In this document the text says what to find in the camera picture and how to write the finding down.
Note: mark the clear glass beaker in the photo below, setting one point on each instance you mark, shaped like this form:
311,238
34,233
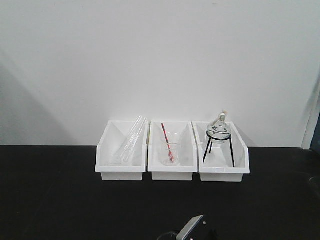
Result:
164,154

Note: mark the glass test tubes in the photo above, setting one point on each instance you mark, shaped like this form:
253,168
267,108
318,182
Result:
124,153

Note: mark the white middle storage bin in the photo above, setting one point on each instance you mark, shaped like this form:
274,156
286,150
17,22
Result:
188,157

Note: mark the white storage bin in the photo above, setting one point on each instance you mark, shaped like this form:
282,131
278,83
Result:
188,157
115,133
218,166

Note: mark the red striped stirring rod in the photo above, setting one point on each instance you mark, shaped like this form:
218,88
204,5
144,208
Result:
167,142

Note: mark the white left storage bin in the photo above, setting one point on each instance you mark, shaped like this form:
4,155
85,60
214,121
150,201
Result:
115,133

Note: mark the glass alcohol lamp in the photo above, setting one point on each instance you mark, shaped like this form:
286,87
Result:
218,130

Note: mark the white right storage bin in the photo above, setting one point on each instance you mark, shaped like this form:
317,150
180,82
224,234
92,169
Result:
218,166

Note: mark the black wire tripod stand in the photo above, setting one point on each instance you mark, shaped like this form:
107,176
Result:
210,143

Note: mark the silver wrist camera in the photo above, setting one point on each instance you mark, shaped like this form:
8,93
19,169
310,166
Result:
195,229

